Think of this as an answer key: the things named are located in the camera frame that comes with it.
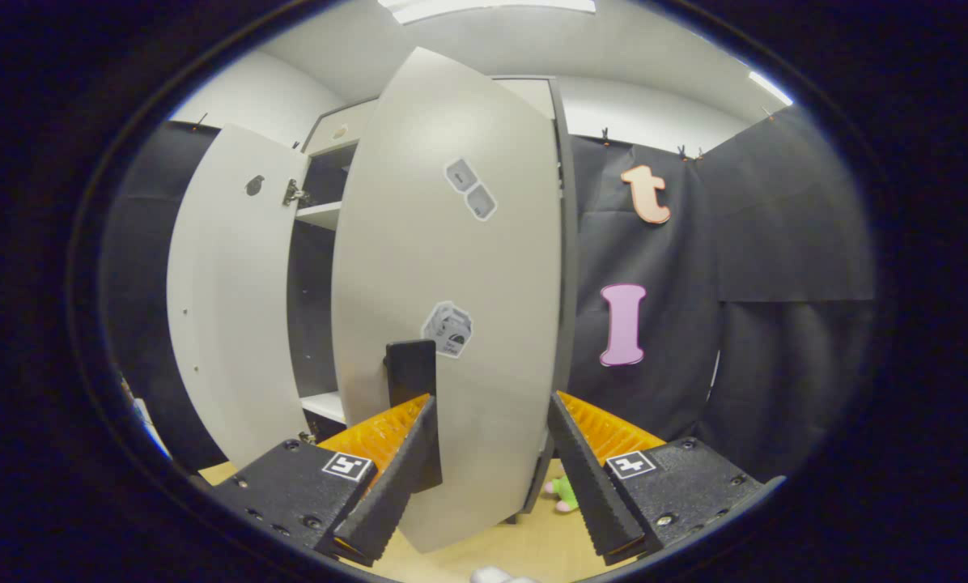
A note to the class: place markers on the pink and green plush toy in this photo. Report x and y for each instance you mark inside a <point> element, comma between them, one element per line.
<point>563,492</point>

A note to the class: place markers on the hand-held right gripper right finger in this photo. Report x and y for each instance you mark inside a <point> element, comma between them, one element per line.
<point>589,482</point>

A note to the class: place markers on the white desk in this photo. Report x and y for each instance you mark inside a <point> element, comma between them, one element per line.
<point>152,433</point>

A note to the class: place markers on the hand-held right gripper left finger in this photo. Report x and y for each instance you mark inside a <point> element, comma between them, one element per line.
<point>387,486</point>

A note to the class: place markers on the grey shoe cabinet door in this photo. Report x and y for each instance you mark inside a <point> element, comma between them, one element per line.
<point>233,308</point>
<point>452,259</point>

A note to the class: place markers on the black backdrop cloth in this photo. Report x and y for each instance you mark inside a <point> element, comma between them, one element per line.
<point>670,259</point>
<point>791,243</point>
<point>140,267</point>

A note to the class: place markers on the small ceiling light panel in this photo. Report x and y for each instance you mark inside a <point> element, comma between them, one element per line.
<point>770,87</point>

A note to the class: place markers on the grey cabinet drawer front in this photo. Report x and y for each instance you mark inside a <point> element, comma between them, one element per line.
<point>342,129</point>

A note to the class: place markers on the large ceiling light panel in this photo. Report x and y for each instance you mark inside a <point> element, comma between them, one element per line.
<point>492,8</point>

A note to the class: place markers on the grey shoe cabinet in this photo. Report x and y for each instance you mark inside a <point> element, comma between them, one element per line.
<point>322,214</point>

